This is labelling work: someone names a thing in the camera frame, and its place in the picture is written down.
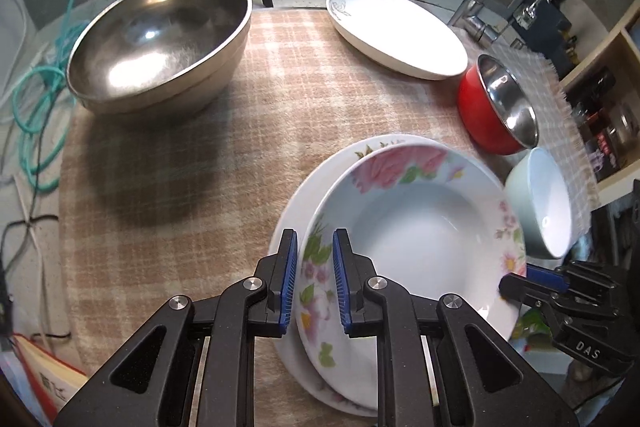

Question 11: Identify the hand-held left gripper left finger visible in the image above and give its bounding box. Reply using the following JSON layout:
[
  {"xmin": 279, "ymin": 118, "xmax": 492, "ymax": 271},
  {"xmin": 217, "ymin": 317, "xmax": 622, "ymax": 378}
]
[{"xmin": 52, "ymin": 228, "xmax": 301, "ymax": 427}]

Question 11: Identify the glass jar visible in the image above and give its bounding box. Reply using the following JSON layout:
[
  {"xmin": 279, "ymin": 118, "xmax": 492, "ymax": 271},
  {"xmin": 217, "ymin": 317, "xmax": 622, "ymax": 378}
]
[{"xmin": 607, "ymin": 102, "xmax": 640, "ymax": 168}]

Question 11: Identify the red steel-lined bowl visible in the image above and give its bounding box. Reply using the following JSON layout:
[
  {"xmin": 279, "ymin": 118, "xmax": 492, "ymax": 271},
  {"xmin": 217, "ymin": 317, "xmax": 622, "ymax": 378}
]
[{"xmin": 457, "ymin": 53, "xmax": 540, "ymax": 156}]

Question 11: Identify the thin black cable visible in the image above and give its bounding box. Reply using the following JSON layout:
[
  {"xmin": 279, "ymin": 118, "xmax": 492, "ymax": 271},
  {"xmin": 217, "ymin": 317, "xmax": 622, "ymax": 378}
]
[{"xmin": 0, "ymin": 214, "xmax": 71, "ymax": 340}]

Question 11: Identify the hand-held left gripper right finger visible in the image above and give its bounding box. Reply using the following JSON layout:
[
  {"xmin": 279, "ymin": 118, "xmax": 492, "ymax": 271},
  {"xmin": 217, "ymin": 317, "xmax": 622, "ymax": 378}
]
[{"xmin": 332, "ymin": 228, "xmax": 581, "ymax": 427}]

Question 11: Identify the large stainless steel bowl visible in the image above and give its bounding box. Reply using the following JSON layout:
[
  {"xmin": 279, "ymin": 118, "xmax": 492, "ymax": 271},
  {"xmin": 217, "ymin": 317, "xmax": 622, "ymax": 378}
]
[{"xmin": 66, "ymin": 0, "xmax": 253, "ymax": 115}]

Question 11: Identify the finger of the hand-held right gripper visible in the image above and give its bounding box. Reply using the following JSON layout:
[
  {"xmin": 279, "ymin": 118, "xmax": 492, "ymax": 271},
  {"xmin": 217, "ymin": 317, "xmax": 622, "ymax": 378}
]
[
  {"xmin": 499, "ymin": 273, "xmax": 566, "ymax": 309},
  {"xmin": 525, "ymin": 259, "xmax": 621, "ymax": 294}
]

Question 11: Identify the white oval plate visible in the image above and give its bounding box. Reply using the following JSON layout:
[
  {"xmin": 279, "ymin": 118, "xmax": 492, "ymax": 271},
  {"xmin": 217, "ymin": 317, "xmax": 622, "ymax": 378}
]
[{"xmin": 326, "ymin": 0, "xmax": 468, "ymax": 81}]

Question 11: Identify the wooden shelf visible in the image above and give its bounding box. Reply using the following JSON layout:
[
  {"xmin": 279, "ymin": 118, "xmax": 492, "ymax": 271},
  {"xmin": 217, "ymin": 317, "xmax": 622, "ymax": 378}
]
[{"xmin": 557, "ymin": 0, "xmax": 640, "ymax": 198}]

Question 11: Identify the pale blue bowl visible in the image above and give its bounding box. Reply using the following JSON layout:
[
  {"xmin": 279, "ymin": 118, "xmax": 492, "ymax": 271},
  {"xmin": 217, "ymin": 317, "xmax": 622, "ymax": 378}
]
[{"xmin": 504, "ymin": 147, "xmax": 573, "ymax": 259}]

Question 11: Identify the green packet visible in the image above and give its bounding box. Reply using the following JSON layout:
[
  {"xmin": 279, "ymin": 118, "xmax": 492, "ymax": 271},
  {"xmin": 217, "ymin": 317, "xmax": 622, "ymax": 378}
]
[{"xmin": 510, "ymin": 307, "xmax": 551, "ymax": 353}]

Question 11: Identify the red book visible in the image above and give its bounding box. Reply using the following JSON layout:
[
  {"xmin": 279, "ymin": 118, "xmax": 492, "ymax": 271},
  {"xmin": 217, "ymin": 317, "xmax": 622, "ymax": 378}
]
[{"xmin": 10, "ymin": 332, "xmax": 91, "ymax": 427}]

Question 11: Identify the pink checked blanket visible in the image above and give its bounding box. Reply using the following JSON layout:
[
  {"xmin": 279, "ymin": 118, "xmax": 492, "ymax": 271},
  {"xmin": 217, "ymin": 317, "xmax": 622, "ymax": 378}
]
[{"xmin": 59, "ymin": 4, "xmax": 601, "ymax": 427}]

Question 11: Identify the large floral plate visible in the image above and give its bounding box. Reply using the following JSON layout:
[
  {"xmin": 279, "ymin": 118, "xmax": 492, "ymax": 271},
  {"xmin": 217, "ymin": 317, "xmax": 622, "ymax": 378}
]
[{"xmin": 268, "ymin": 133, "xmax": 503, "ymax": 418}]

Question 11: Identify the red label jar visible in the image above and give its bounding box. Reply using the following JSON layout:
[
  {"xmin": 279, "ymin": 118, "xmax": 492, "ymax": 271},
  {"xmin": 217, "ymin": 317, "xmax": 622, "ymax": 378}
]
[{"xmin": 582, "ymin": 107, "xmax": 621, "ymax": 180}]

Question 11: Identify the floral deep plate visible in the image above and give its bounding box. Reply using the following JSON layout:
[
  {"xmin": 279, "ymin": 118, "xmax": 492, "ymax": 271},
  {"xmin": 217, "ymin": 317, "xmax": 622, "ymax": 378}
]
[{"xmin": 295, "ymin": 143, "xmax": 527, "ymax": 410}]

